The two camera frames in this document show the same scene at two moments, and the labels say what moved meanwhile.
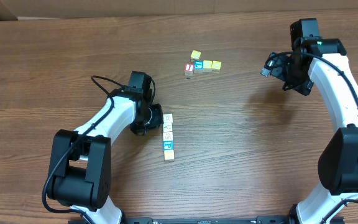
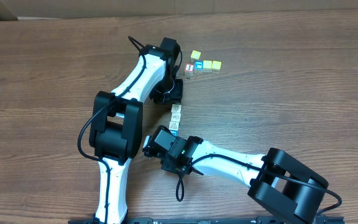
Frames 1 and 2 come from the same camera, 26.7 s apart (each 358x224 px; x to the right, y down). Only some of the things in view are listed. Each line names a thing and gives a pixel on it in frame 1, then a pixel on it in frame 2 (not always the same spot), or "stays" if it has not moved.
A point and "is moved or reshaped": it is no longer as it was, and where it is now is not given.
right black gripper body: (282, 72) → (151, 149)
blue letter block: (198, 66) stays
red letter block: (189, 70) stays
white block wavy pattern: (167, 136) is moved or reshaped
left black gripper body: (156, 115) → (169, 94)
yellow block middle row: (207, 66) stays
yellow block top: (195, 55) stays
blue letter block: (168, 145) is moved or reshaped
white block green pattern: (168, 117) → (176, 108)
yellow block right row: (216, 66) stays
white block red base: (167, 127) → (176, 117)
